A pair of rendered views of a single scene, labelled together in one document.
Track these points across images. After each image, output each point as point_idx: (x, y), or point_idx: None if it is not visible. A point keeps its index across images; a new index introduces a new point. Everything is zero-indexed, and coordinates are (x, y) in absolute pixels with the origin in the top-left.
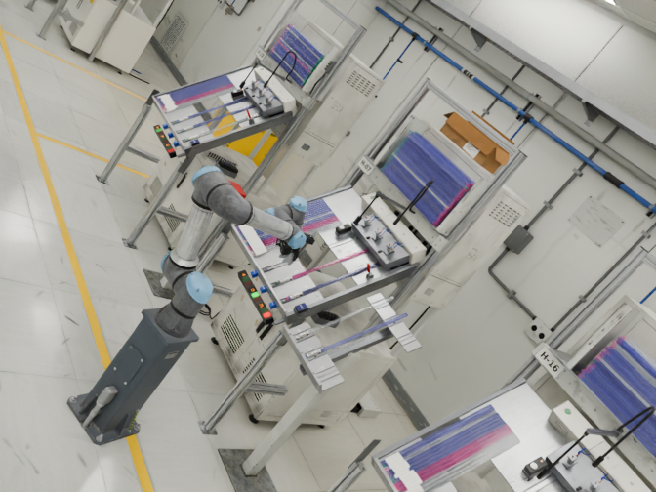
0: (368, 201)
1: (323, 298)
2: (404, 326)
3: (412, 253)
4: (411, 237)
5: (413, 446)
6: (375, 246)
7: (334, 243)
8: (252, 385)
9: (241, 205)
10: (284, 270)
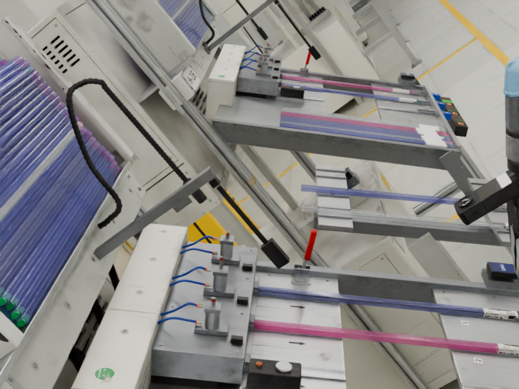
0: (133, 369)
1: (433, 291)
2: (319, 183)
3: (186, 227)
4: (147, 248)
5: (405, 140)
6: (244, 281)
7: (324, 377)
8: None
9: None
10: (512, 376)
